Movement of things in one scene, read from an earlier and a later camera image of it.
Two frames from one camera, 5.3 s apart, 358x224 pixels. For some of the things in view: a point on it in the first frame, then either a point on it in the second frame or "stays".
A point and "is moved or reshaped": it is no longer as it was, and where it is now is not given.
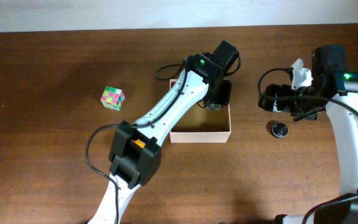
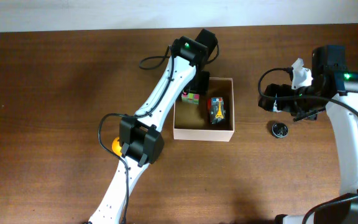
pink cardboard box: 201,124 stays
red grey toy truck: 212,105 is moved or reshaped
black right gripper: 281,89 stays
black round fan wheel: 279,129 stays
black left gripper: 225,92 to 204,85
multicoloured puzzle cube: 112,98 is moved or reshaped
